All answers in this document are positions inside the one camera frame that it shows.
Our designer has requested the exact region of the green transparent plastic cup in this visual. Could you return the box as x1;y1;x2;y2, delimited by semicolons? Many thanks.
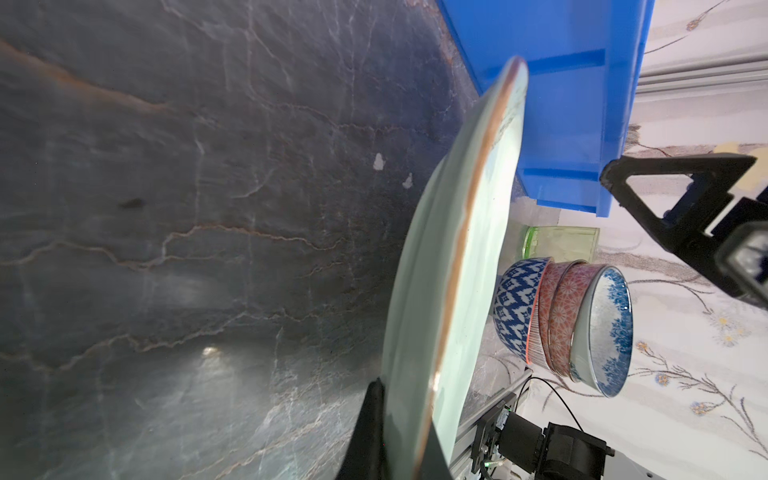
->
522;226;600;262

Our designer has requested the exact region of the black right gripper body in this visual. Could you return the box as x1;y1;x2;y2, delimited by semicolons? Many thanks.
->
677;191;767;309

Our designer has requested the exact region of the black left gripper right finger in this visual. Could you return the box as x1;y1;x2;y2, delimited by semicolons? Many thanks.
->
417;424;453;480

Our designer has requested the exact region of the blue plastic bin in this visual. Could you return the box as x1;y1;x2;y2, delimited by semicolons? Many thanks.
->
437;0;654;217

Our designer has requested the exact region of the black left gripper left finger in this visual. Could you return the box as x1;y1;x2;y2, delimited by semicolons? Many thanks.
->
335;378;386;480

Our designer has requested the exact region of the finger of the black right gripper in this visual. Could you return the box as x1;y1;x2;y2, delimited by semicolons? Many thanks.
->
600;153;759;264

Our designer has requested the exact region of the red patterned bowl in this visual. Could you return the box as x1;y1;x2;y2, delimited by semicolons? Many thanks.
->
525;258;606;377

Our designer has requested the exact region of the blue white patterned bowl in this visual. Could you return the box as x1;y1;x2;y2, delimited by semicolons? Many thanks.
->
570;266;634;398

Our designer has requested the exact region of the light green ceramic plate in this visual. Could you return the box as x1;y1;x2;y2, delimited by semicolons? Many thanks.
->
381;56;529;479

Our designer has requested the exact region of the aluminium corner frame post right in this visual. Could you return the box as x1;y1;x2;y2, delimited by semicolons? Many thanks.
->
635;53;767;97

